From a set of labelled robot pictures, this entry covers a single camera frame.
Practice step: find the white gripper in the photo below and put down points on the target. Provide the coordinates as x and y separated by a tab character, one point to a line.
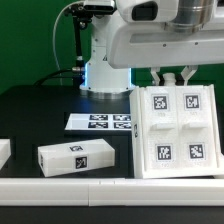
139	45

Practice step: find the long white cabinet door panel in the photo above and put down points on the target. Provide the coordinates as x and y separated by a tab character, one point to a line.
159	127

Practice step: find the white cabinet body box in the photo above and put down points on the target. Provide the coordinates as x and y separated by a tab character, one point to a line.
137	142

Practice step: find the small white cabinet panel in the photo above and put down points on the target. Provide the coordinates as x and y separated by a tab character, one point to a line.
196	131

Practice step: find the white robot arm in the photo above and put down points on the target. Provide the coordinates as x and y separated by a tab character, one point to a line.
180	16

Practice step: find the white cabinet drawer block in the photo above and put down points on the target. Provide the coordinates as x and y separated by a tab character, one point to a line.
66	158

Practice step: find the white sheet with fiducial markers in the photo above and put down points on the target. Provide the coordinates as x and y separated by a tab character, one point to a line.
111	122

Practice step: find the white front border rail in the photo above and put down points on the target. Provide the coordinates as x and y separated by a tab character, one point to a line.
111	192

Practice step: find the white border rail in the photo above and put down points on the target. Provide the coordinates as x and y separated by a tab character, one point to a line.
111	192
5	151

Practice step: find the white left border rail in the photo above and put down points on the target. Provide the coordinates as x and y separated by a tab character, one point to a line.
5	151

